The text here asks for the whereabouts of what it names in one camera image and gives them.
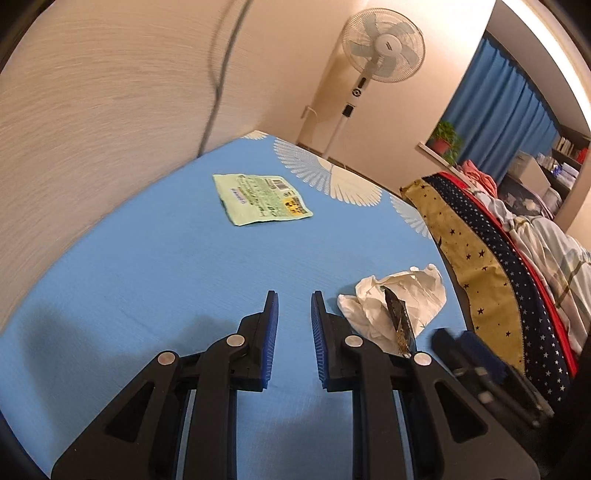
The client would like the plaid light bedding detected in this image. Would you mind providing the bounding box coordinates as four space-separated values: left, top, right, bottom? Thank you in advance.
475 187 591 361

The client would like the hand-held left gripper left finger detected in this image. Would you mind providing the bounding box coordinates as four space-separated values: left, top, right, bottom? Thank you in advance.
51 290 280 480

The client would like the blue patterned mat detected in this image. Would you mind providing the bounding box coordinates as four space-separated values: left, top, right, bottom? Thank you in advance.
0 130 467 480

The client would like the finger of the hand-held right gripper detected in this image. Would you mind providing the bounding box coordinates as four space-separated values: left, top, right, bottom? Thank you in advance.
459 331 555 416
431 329 543 430

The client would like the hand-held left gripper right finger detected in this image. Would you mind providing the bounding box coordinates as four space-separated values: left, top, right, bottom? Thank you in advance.
311 290 541 480

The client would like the potted green plant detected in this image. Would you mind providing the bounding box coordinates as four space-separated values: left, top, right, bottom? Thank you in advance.
429 121 464 164

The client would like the white and black wrapper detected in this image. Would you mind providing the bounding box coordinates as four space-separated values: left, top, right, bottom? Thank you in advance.
337 263 448 358

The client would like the white box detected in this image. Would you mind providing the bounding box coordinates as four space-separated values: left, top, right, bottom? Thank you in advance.
512 151 552 190

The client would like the white standing fan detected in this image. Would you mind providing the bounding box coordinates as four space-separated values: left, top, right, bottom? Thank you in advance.
318 10 426 162

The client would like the navy star print cloth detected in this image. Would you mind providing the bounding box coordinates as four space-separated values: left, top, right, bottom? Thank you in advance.
422 173 578 384

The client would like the dark storage shelf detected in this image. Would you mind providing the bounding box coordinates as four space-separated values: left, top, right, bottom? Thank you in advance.
549 134 591 190

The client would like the pink cloth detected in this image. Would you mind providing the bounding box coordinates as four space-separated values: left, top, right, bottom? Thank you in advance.
459 159 499 195

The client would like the dark wall cable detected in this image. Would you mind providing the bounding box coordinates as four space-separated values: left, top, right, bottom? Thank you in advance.
196 0 254 158

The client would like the blue curtain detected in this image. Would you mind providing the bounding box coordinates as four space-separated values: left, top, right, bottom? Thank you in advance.
445 37 559 185

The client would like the red cloth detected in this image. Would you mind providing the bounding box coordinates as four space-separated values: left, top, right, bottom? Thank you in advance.
438 172 580 370

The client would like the yellow star print cloth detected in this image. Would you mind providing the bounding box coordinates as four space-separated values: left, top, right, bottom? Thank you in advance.
399 178 527 374

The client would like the green printed packet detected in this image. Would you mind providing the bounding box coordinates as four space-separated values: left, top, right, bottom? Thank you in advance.
212 173 314 227

